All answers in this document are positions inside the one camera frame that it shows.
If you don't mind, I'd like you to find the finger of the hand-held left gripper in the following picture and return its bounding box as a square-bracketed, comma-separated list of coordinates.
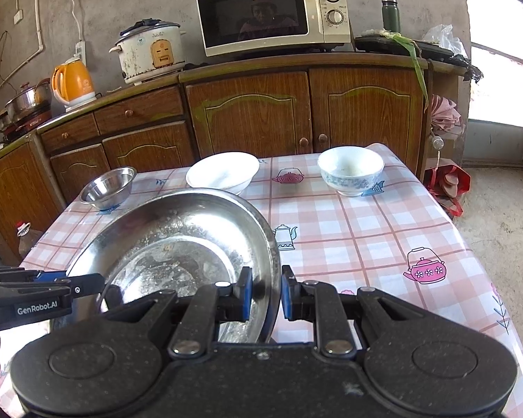
[69, 273, 106, 301]
[0, 269, 69, 286]

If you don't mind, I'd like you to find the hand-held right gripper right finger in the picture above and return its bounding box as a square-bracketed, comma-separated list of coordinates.
[281, 265, 423, 358]

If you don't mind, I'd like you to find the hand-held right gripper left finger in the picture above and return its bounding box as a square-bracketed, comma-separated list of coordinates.
[100, 266, 252, 360]

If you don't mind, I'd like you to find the large steel plate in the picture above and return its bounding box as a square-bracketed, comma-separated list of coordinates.
[65, 187, 282, 346]

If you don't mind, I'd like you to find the small steel bowl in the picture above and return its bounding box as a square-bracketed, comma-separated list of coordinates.
[79, 166, 137, 211]

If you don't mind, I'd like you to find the plain white bowl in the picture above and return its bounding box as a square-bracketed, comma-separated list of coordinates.
[185, 152, 261, 196]

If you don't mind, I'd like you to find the blue patterned white bowl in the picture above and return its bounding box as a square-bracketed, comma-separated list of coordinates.
[317, 146, 385, 198]

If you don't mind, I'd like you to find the cooking oil bottle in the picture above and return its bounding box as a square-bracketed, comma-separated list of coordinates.
[16, 221, 45, 260]

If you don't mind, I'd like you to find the wooden corner cabinet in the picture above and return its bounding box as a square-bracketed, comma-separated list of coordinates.
[0, 133, 67, 267]

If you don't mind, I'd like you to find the wooden cabinet with drawers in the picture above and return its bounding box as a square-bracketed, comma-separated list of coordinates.
[37, 76, 198, 203]

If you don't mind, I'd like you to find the red electric cooker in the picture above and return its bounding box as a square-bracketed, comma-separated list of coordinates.
[0, 109, 54, 141]

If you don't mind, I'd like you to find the steel cooking pot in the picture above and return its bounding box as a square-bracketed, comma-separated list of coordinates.
[5, 79, 53, 123]

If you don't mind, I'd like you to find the wooden two-door cabinet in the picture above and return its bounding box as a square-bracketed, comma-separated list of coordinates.
[179, 52, 433, 176]

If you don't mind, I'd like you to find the orange electric kettle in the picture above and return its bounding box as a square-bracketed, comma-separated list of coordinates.
[51, 57, 97, 112]

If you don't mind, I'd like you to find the red bag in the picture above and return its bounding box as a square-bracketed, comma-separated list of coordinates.
[423, 161, 472, 219]

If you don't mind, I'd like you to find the pink umbrella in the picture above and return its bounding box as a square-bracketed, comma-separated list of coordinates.
[429, 94, 467, 151]

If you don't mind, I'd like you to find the white rice cooker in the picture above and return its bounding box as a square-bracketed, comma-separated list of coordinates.
[109, 19, 188, 86]

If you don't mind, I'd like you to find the green leaf stalk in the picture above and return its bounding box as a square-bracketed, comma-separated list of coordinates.
[391, 32, 430, 110]

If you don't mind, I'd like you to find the black tray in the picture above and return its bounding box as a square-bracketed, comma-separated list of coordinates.
[354, 34, 468, 63]

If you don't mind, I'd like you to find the wooden side shelf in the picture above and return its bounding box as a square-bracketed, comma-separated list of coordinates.
[426, 58, 472, 170]

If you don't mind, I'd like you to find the cream microwave oven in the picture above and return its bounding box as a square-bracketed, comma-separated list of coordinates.
[195, 0, 350, 57]

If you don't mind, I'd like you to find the green thermos bottle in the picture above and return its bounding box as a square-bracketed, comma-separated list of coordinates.
[381, 0, 402, 35]

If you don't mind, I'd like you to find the clear plastic bag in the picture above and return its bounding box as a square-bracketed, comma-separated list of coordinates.
[423, 24, 470, 59]

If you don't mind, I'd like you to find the white wall pipe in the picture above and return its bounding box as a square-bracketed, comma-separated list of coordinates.
[0, 0, 45, 102]

